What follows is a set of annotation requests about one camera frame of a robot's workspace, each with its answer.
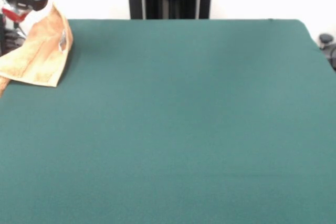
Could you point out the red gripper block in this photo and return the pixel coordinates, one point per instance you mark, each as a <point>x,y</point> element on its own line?
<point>14,15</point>

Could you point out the dark green table cloth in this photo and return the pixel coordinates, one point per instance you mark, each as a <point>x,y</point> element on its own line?
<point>183,129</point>

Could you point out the tan terry towel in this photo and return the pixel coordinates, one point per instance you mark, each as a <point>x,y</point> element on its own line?
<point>39,58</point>

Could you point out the grey office chair base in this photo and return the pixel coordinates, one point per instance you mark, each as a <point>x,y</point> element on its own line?
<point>326,39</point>

